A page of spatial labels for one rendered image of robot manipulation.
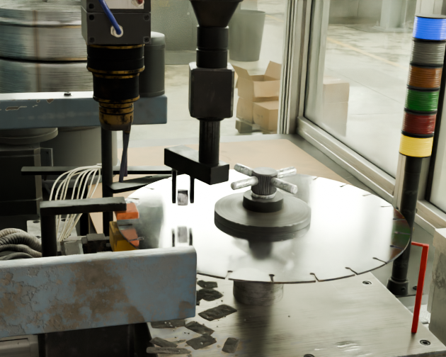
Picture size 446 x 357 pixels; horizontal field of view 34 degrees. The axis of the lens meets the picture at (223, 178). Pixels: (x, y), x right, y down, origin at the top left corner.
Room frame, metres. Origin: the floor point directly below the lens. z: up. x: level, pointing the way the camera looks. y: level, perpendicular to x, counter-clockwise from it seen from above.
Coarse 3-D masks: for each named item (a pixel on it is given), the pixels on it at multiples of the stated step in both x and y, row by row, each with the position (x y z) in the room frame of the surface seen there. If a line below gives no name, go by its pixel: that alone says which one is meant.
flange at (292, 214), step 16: (240, 192) 0.83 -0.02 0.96; (224, 208) 0.77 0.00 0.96; (240, 208) 0.77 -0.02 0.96; (256, 208) 0.76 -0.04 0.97; (272, 208) 0.76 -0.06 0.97; (288, 208) 0.77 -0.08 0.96; (304, 208) 0.78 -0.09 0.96; (224, 224) 0.74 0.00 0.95; (240, 224) 0.73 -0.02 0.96; (256, 224) 0.73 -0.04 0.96; (272, 224) 0.73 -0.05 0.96; (288, 224) 0.73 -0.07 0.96; (304, 224) 0.75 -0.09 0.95
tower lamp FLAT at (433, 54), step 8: (416, 40) 0.98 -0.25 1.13; (424, 40) 0.98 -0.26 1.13; (416, 48) 0.97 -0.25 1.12; (424, 48) 0.97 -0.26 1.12; (432, 48) 0.97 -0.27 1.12; (440, 48) 0.97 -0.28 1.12; (416, 56) 0.97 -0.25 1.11; (424, 56) 0.97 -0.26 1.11; (432, 56) 0.96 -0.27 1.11; (440, 56) 0.97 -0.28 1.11; (424, 64) 0.97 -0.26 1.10; (432, 64) 0.96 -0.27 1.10; (440, 64) 0.97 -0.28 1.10
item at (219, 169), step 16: (208, 128) 0.72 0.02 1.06; (208, 144) 0.72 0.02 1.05; (176, 160) 0.76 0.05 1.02; (192, 160) 0.73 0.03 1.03; (208, 160) 0.72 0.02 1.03; (176, 176) 0.76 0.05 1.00; (192, 176) 0.73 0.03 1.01; (208, 176) 0.71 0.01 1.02; (224, 176) 0.72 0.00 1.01; (192, 192) 0.76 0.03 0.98
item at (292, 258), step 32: (160, 192) 0.84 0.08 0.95; (224, 192) 0.85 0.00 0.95; (320, 192) 0.86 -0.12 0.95; (352, 192) 0.87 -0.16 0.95; (128, 224) 0.74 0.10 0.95; (160, 224) 0.74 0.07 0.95; (192, 224) 0.74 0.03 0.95; (320, 224) 0.76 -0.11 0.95; (352, 224) 0.76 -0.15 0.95; (384, 224) 0.76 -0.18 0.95; (224, 256) 0.66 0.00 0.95; (256, 256) 0.67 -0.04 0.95; (288, 256) 0.67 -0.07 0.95; (320, 256) 0.67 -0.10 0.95; (352, 256) 0.67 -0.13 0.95; (384, 256) 0.68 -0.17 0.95
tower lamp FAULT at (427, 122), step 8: (408, 112) 0.97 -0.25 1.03; (416, 112) 0.97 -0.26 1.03; (408, 120) 0.97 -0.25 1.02; (416, 120) 0.97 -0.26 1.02; (424, 120) 0.96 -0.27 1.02; (432, 120) 0.97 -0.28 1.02; (408, 128) 0.97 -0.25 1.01; (416, 128) 0.97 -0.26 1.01; (424, 128) 0.97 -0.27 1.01; (432, 128) 0.97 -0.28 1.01
